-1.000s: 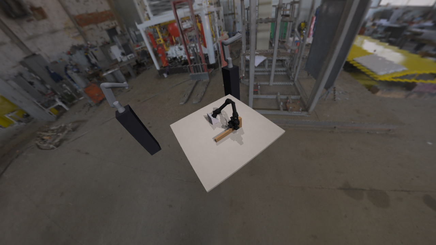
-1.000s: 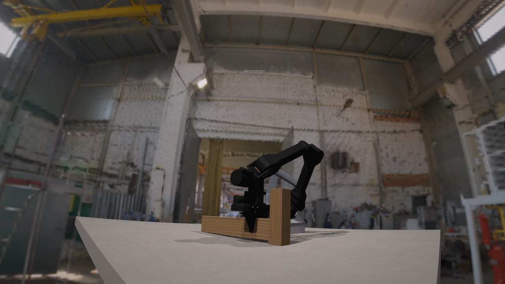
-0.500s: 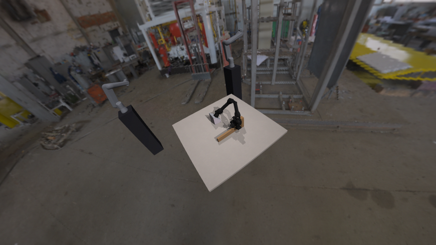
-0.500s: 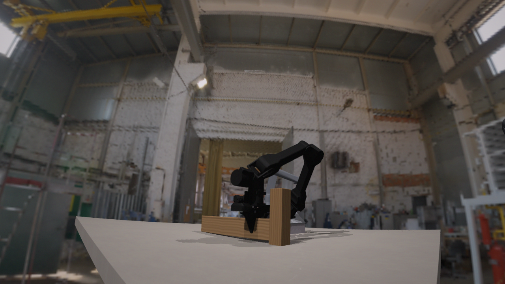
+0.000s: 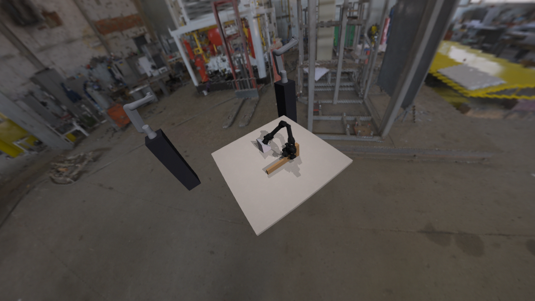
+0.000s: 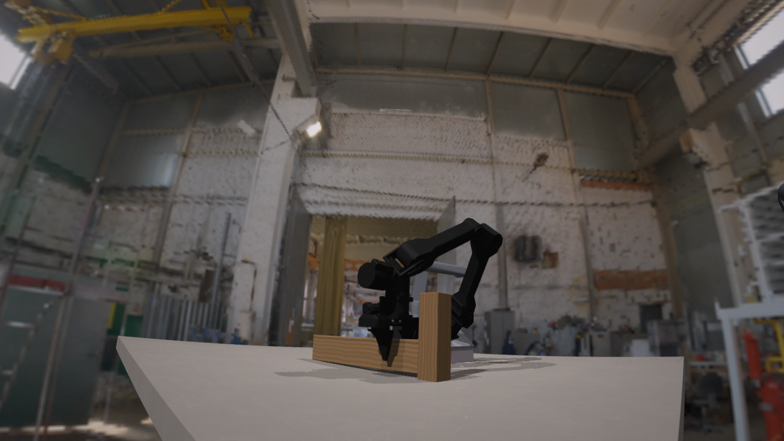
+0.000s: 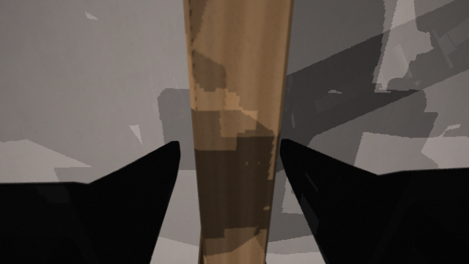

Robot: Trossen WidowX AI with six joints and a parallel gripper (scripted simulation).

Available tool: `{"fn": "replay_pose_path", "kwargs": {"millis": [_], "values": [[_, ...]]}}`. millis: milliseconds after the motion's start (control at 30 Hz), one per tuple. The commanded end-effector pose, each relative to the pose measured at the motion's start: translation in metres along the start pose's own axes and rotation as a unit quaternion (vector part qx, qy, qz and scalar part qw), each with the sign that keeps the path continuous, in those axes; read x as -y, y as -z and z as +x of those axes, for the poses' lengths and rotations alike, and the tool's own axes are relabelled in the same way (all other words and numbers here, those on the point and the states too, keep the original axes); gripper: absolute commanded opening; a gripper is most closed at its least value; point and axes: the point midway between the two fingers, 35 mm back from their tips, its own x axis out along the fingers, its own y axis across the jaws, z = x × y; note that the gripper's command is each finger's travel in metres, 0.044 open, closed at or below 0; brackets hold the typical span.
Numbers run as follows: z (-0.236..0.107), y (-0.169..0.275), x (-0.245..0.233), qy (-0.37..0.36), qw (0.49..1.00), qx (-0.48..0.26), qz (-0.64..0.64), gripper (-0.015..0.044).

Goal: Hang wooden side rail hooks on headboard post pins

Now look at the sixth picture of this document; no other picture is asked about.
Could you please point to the wooden post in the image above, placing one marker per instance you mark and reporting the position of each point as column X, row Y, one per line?
column 434, row 342

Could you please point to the brown wooden board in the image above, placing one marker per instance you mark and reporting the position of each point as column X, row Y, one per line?
column 365, row 352

